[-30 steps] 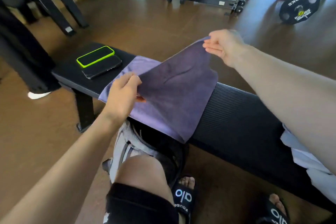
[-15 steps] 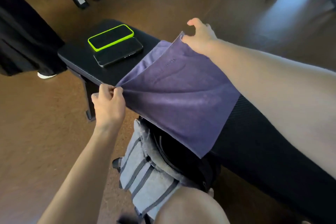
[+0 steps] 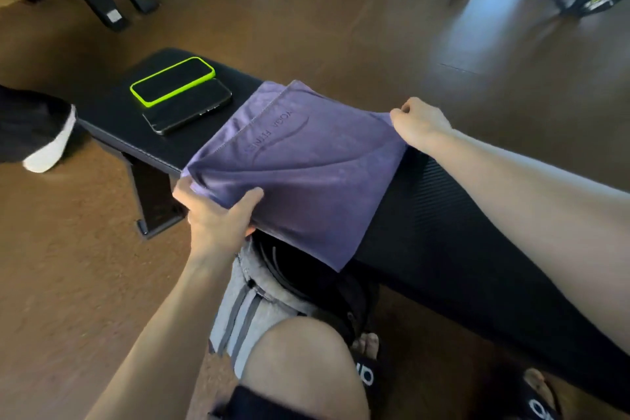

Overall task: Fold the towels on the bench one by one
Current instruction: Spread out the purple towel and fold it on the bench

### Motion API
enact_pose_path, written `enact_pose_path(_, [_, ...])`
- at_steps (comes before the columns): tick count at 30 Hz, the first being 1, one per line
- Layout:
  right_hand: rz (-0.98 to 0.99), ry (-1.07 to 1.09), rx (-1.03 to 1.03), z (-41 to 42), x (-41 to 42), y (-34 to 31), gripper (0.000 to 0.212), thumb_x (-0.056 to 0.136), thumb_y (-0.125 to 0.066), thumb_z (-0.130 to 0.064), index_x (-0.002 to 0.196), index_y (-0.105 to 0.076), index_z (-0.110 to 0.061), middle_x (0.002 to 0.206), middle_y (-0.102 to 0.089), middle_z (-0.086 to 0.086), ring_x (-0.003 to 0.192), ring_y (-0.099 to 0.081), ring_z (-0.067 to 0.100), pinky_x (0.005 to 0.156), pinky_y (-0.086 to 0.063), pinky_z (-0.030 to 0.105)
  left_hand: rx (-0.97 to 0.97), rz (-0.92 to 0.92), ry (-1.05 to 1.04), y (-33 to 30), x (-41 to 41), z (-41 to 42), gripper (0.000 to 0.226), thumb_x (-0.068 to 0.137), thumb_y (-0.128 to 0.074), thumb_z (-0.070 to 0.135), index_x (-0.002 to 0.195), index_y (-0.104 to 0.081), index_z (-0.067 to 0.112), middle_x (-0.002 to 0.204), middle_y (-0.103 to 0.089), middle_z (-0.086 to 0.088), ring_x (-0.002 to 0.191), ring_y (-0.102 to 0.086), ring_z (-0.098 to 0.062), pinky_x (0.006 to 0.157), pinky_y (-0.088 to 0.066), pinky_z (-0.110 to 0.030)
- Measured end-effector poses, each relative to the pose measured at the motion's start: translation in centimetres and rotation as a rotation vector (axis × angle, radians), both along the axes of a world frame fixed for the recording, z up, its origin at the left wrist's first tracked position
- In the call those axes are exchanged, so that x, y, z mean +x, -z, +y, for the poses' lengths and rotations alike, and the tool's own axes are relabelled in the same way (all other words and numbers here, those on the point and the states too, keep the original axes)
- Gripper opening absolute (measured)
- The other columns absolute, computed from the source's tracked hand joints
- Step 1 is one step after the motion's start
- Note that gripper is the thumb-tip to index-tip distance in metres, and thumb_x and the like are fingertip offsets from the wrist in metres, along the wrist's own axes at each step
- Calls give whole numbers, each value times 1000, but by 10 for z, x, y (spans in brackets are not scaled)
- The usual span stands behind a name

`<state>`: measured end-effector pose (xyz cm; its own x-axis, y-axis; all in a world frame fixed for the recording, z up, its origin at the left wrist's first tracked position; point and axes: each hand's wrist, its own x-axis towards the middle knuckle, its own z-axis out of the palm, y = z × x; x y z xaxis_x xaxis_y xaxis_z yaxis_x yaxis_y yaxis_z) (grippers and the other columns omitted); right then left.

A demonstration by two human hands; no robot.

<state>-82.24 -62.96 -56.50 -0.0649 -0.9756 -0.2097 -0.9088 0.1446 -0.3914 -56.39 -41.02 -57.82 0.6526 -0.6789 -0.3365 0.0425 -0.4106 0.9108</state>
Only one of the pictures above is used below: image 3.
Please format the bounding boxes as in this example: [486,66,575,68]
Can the person's right hand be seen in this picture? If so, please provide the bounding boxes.
[390,97,454,155]

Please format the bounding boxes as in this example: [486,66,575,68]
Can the person's left hand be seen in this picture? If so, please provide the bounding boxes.
[172,177,265,259]

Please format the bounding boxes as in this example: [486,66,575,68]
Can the purple towel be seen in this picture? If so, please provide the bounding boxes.
[181,79,409,273]

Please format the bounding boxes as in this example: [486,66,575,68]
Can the person's right forearm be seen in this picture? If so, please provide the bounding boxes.
[418,128,630,357]

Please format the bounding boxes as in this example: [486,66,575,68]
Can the person's left forearm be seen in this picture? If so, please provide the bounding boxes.
[85,250,237,420]

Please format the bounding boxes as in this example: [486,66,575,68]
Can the grey striped bag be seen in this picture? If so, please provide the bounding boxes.
[209,232,381,381]

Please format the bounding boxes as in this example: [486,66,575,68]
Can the black phone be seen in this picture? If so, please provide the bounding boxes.
[142,78,233,136]

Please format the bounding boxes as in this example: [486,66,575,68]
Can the black padded bench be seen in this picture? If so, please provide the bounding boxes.
[74,47,630,414]

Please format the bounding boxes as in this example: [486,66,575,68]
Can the phone in green case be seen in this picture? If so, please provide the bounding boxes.
[129,56,217,109]

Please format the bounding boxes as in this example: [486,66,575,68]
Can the person's left leg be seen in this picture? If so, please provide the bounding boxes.
[240,316,371,420]

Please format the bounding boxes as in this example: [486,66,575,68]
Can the black shorts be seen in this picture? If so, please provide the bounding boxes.
[209,384,317,420]

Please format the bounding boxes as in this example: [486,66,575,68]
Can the black slide sandal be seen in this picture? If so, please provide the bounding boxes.
[350,334,392,411]
[485,366,565,420]

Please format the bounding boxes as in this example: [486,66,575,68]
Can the black and white shoe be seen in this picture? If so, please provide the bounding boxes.
[0,84,78,174]

